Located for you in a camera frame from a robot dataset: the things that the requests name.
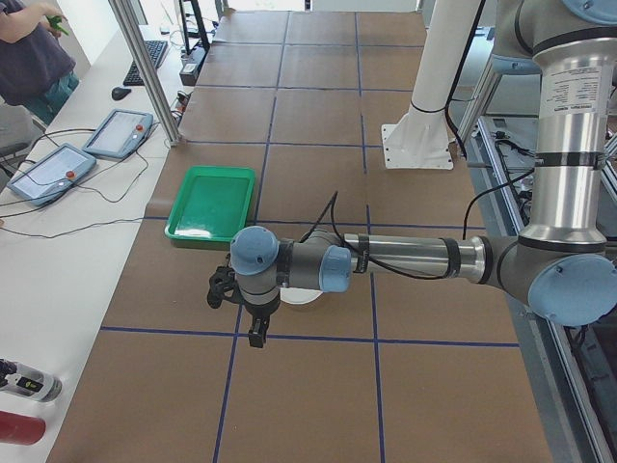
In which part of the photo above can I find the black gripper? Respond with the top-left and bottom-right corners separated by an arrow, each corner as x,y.
245,299 -> 280,348

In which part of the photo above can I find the red bottle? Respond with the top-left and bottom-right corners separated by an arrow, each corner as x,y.
0,411 -> 46,446

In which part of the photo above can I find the black computer mouse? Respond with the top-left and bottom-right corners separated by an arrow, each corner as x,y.
111,86 -> 132,101

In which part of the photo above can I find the person in dark shirt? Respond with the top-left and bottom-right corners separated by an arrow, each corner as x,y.
1,1 -> 79,124

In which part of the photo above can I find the aluminium frame post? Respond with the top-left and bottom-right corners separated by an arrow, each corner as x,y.
108,0 -> 182,147

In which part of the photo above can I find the near blue teach pendant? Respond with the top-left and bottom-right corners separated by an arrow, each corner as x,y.
8,143 -> 96,205

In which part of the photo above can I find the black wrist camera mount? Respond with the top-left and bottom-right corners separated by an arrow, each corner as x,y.
206,266 -> 243,309

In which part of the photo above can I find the white round plate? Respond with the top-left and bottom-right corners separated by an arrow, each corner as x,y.
280,287 -> 323,306

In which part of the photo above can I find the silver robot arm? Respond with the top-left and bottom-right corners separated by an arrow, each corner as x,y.
207,1 -> 616,348

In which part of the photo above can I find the blue teach pendant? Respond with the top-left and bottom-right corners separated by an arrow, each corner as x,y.
83,109 -> 153,159
8,143 -> 96,205

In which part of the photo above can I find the green plastic tray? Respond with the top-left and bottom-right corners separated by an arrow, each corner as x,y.
165,166 -> 255,243

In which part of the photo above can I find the black power strip box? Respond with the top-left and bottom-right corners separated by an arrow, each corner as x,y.
179,47 -> 206,87

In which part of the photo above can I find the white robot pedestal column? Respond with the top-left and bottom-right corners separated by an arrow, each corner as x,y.
382,0 -> 484,170

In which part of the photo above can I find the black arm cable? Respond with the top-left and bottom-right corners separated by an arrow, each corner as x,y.
298,190 -> 536,281

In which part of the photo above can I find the far blue teach pendant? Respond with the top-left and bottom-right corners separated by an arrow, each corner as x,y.
83,109 -> 153,159

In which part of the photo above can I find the grey office chair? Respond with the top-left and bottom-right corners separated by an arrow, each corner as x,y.
1,103 -> 36,158

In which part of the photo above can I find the black keyboard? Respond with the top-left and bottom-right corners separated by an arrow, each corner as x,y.
122,40 -> 170,87

